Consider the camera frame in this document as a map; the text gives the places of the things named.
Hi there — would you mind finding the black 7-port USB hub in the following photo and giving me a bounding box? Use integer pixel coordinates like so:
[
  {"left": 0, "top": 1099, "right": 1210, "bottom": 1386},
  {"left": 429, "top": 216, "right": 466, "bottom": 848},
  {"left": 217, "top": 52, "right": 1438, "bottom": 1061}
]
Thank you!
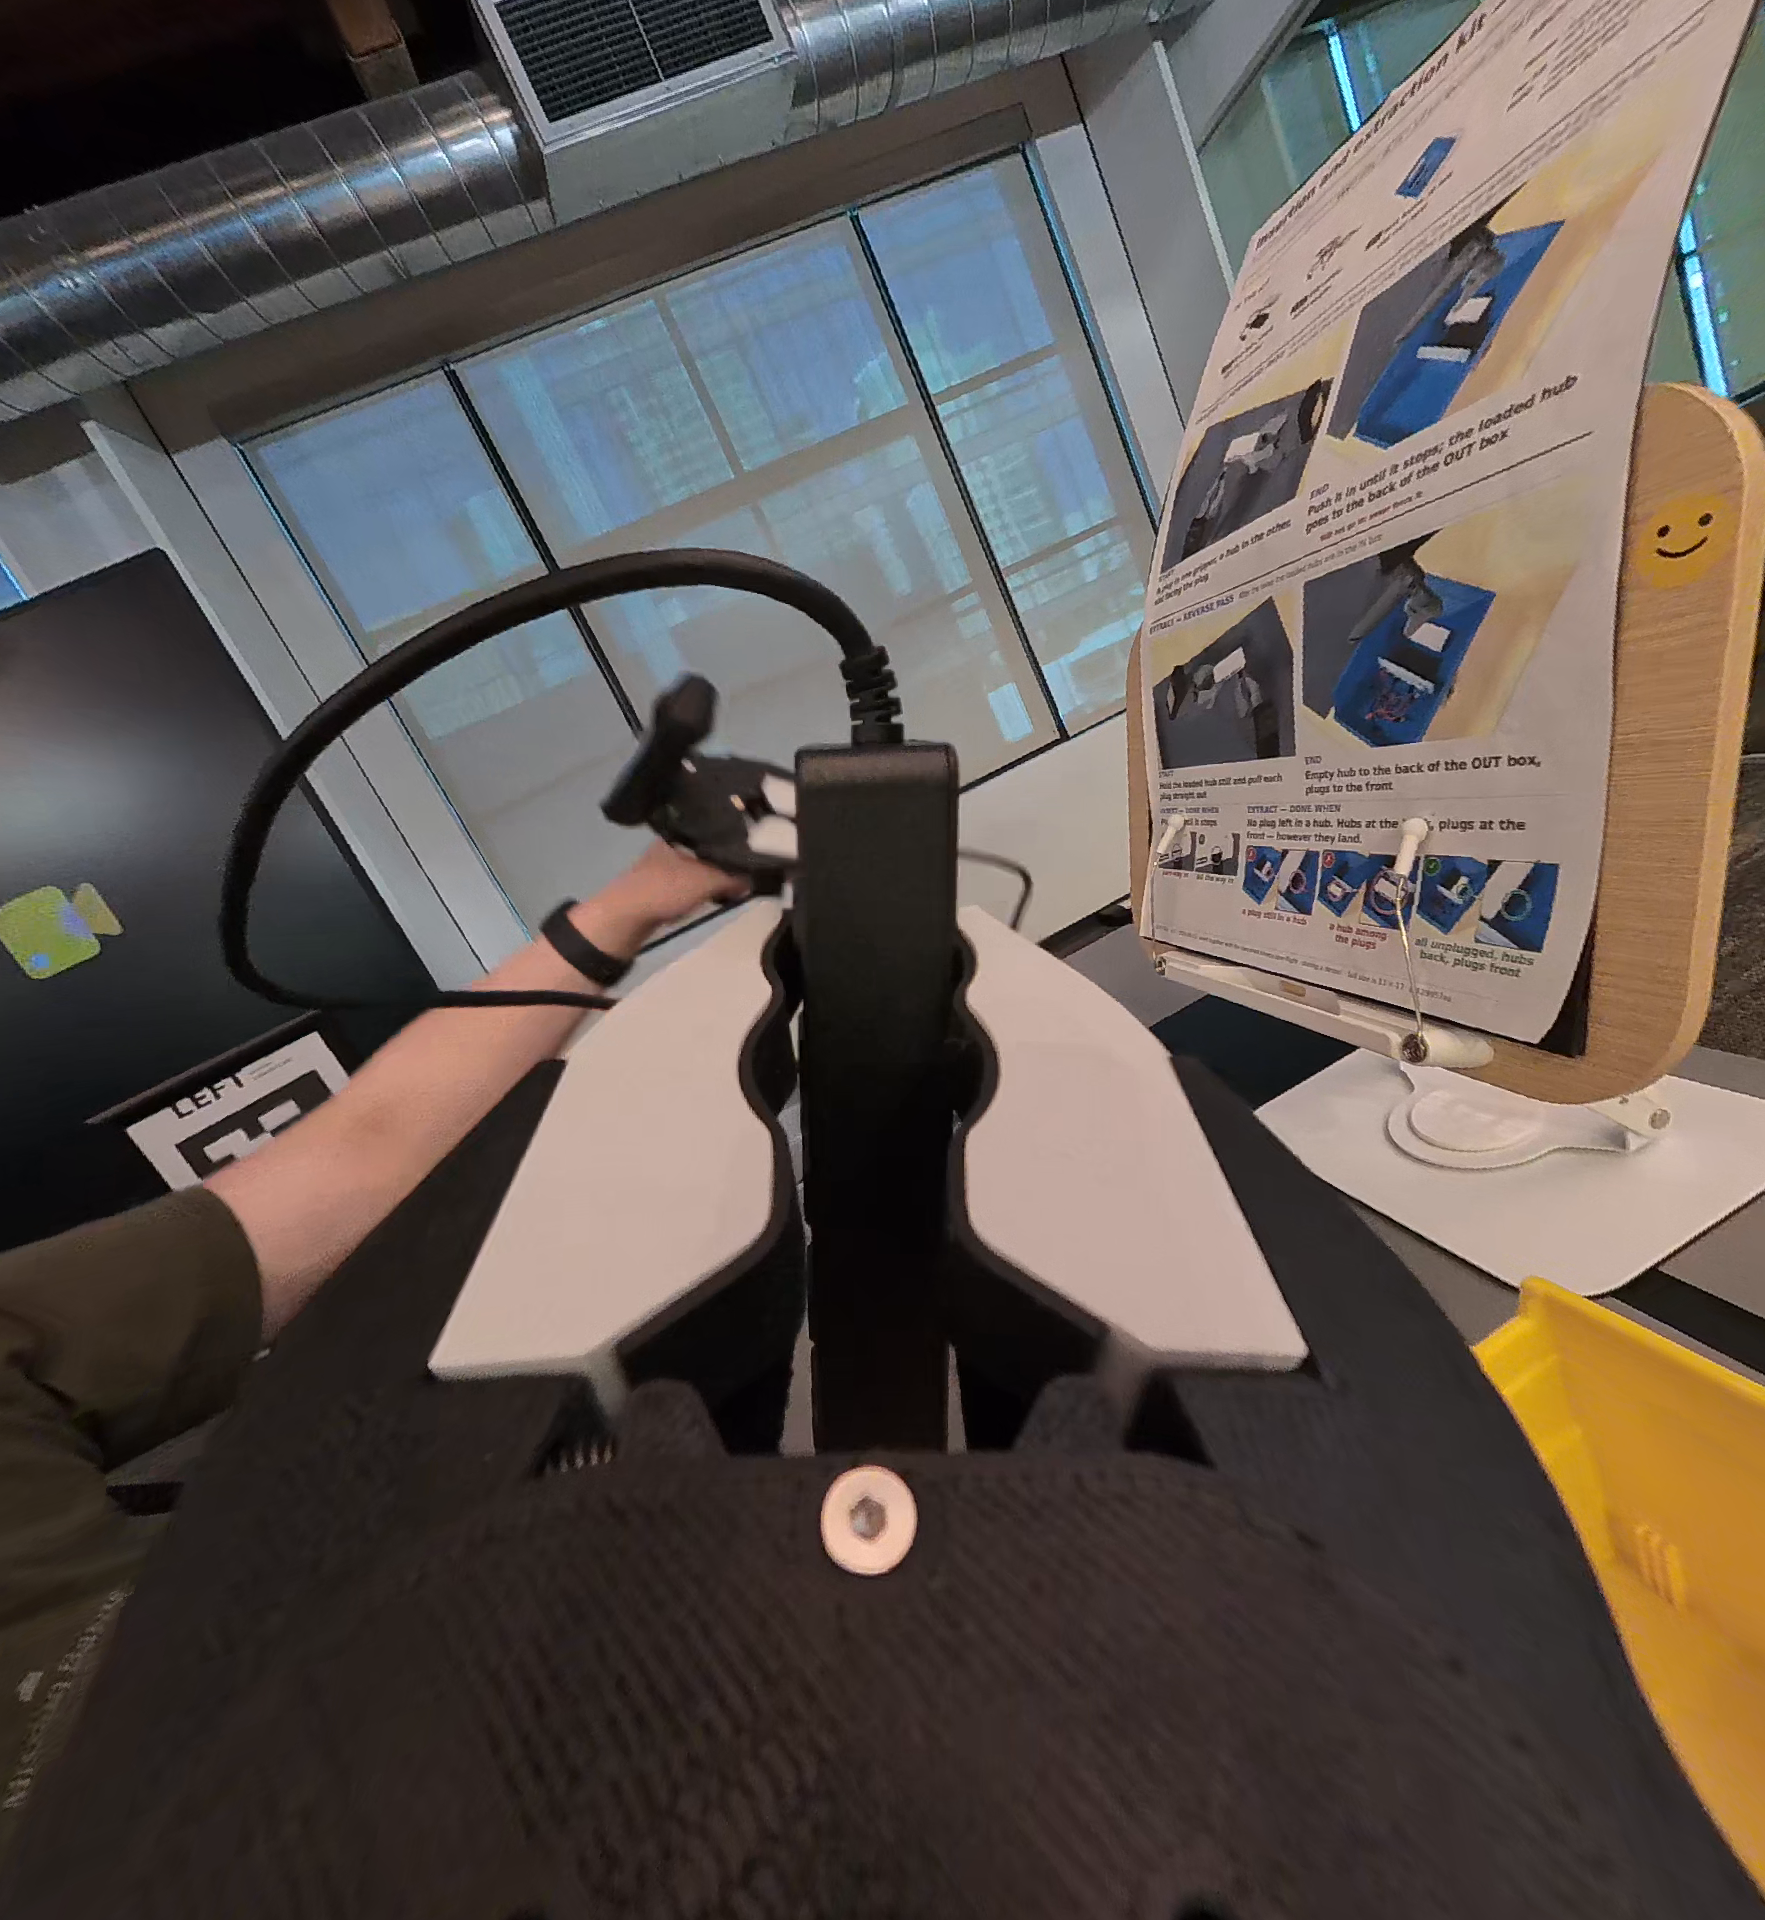
[{"left": 217, "top": 548, "right": 914, "bottom": 1020}]

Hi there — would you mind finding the yellow plastic bin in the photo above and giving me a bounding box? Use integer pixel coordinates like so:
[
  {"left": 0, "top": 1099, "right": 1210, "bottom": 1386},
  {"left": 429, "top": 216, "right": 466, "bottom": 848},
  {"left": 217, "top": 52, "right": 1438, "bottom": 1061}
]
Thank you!
[{"left": 1470, "top": 1277, "right": 1765, "bottom": 1920}]

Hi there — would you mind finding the instruction sheet on stand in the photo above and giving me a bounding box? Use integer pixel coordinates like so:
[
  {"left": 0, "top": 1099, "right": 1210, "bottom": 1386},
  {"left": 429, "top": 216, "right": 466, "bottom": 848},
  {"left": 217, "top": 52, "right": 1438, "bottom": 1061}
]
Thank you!
[{"left": 1122, "top": 381, "right": 1765, "bottom": 1107}]

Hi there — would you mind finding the person's left hand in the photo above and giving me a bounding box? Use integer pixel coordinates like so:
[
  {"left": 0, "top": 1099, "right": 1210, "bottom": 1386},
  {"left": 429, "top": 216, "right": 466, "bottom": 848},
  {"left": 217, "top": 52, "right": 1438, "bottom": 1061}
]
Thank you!
[{"left": 621, "top": 841, "right": 789, "bottom": 938}]

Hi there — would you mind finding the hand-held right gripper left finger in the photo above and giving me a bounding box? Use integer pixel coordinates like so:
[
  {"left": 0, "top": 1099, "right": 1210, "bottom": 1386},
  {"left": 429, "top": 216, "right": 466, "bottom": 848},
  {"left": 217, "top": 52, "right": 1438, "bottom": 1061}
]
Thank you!
[{"left": 427, "top": 908, "right": 810, "bottom": 1389}]

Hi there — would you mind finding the black framed sign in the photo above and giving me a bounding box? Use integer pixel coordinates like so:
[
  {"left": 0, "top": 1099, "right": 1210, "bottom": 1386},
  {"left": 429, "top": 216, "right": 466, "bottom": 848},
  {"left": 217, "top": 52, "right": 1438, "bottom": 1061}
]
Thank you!
[{"left": 89, "top": 1027, "right": 360, "bottom": 1194}]

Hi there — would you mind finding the white stand base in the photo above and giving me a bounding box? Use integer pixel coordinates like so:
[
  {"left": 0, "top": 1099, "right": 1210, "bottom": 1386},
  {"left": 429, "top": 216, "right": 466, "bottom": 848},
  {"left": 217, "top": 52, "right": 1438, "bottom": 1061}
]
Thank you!
[{"left": 1257, "top": 1036, "right": 1765, "bottom": 1296}]

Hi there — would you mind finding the large glass window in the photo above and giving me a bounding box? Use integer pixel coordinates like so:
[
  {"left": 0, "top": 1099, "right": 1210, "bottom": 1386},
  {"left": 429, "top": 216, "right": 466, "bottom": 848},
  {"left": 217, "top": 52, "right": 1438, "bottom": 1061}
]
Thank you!
[{"left": 238, "top": 150, "right": 1162, "bottom": 901}]

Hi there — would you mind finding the ceiling air vent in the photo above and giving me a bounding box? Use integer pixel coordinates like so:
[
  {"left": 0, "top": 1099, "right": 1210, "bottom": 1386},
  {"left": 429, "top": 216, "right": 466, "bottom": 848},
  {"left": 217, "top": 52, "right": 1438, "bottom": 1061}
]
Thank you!
[{"left": 475, "top": 0, "right": 802, "bottom": 150}]

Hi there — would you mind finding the instruction poster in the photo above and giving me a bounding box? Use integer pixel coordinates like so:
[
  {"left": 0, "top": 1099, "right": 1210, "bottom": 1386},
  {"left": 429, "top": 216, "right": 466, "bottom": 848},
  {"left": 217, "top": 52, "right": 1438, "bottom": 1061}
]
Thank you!
[{"left": 1137, "top": 0, "right": 1759, "bottom": 1051}]

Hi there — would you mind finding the large dark panel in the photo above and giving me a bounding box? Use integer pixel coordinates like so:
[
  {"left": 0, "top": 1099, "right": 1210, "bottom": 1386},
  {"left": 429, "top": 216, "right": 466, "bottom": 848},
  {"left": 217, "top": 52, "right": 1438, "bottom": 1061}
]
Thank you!
[{"left": 0, "top": 557, "right": 457, "bottom": 1268}]

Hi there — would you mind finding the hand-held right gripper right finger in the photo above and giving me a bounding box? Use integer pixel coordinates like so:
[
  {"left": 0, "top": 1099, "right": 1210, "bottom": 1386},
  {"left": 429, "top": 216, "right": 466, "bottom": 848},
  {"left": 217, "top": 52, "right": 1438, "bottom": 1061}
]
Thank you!
[{"left": 943, "top": 909, "right": 1316, "bottom": 1384}]

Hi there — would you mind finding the silver ventilation duct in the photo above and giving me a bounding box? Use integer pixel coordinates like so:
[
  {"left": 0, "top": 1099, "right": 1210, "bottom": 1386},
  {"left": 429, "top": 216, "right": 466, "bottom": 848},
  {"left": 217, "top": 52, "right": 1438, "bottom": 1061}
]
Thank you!
[{"left": 0, "top": 0, "right": 1216, "bottom": 451}]

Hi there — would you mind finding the black wrist strap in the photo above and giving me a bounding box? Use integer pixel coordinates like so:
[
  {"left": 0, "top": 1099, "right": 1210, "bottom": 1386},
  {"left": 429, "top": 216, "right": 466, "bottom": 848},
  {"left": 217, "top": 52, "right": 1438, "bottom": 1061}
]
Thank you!
[{"left": 539, "top": 898, "right": 637, "bottom": 987}]

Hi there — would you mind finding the person's left forearm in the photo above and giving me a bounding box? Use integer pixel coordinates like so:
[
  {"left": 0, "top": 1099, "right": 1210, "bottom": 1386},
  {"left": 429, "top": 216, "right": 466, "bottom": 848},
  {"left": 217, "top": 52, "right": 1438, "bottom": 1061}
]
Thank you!
[{"left": 208, "top": 901, "right": 713, "bottom": 1341}]

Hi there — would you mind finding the narrow glass window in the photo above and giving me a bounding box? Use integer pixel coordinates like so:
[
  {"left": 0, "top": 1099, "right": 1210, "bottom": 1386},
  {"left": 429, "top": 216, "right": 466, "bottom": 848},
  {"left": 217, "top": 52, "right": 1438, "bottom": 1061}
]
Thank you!
[{"left": 1199, "top": 0, "right": 1765, "bottom": 397}]

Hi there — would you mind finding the yellow smiley sticker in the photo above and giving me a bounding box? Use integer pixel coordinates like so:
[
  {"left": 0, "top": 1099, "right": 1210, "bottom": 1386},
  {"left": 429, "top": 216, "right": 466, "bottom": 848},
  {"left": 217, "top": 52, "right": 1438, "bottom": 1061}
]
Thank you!
[{"left": 1638, "top": 497, "right": 1735, "bottom": 584}]

